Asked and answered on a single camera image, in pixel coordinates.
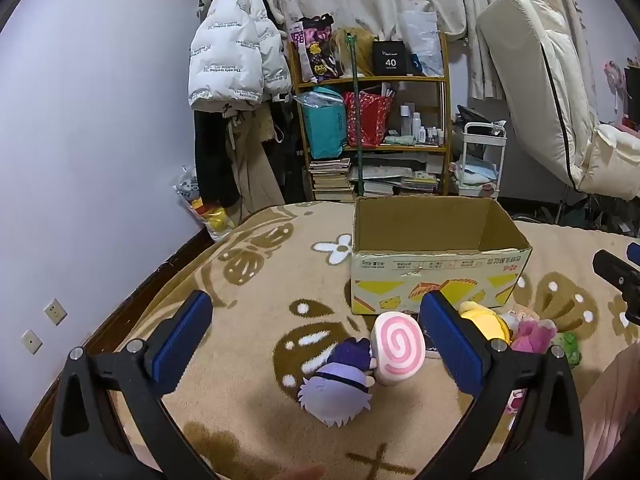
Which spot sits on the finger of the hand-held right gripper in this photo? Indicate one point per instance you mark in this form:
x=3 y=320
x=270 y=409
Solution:
x=614 y=269
x=634 y=252

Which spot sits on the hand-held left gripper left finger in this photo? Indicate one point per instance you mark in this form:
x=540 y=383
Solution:
x=180 y=345

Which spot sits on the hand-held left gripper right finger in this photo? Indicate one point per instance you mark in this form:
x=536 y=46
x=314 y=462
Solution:
x=450 y=345

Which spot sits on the black tissue pack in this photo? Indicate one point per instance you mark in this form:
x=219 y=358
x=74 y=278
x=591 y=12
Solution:
x=431 y=347

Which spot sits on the yellow plush toy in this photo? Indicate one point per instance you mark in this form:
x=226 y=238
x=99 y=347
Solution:
x=487 y=322

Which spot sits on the pink swirl lollipop plush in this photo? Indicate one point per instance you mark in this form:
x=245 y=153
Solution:
x=397 y=347

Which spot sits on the printed cardboard box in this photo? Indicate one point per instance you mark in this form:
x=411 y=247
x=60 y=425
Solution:
x=430 y=270

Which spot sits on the pink plush toy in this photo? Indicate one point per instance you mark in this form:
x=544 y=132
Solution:
x=532 y=337

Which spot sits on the purple-haired plush doll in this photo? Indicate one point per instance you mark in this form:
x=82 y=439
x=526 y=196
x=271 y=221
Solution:
x=330 y=390

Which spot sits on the small pale plush doll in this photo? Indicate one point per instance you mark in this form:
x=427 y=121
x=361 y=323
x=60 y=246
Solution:
x=517 y=316

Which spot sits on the green plush toy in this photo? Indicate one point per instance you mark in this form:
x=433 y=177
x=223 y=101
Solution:
x=567 y=347

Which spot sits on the cream cushion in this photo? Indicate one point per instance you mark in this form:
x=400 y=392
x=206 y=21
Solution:
x=610 y=160

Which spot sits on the person's pink-clothed leg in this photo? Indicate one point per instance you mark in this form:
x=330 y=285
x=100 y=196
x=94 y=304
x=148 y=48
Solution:
x=615 y=410

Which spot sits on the plastic bag of toys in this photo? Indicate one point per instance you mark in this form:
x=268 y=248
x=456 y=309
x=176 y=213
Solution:
x=205 y=205

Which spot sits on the black monitor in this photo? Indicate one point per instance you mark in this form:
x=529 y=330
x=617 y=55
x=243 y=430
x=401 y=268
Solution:
x=632 y=92

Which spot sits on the white utility cart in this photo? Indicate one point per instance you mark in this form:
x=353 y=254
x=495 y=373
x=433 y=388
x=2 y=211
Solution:
x=477 y=160

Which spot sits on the pile of magazines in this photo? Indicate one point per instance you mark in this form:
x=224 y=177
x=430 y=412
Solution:
x=400 y=177

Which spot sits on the pink desk fan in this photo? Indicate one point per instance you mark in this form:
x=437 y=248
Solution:
x=612 y=77

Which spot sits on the black hanging garment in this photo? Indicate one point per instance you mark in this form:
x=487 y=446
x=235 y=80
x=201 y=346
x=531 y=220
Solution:
x=210 y=160

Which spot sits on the beige hanging trousers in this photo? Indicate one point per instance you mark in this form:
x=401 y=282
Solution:
x=255 y=170

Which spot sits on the stack of old books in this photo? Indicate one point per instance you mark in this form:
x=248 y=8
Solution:
x=330 y=180

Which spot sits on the cream folded mattress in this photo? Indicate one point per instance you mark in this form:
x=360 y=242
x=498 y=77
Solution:
x=530 y=75

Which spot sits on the mint green pouch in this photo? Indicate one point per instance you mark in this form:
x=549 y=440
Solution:
x=400 y=140

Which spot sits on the group of white bottles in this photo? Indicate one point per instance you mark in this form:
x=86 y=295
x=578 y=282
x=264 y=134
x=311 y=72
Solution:
x=417 y=127

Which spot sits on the green pole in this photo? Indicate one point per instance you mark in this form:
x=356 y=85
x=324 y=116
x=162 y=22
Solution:
x=356 y=125

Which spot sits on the red patterned bag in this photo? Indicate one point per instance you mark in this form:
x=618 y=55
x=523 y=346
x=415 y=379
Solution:
x=367 y=120

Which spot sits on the teal shopping bag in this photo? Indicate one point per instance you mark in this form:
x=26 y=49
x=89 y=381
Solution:
x=325 y=132

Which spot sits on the wooden shelf rack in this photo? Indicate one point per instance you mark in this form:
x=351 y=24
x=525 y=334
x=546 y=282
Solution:
x=390 y=79

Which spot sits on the clear plastic bag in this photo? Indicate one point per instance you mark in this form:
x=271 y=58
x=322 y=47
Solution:
x=320 y=99

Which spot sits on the black box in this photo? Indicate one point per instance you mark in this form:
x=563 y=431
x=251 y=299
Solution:
x=391 y=57

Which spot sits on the white puffer jacket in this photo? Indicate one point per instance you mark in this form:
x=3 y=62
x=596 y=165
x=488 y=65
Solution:
x=225 y=50

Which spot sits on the white plastic bag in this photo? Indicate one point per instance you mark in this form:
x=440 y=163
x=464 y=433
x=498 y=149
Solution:
x=422 y=40

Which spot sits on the blonde wig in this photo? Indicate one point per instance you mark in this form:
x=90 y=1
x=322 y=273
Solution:
x=357 y=52

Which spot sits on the printed purple black bags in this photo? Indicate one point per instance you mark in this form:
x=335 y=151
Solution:
x=317 y=50

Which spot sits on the white wall socket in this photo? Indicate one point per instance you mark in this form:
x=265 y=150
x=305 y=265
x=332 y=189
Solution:
x=31 y=342
x=55 y=311

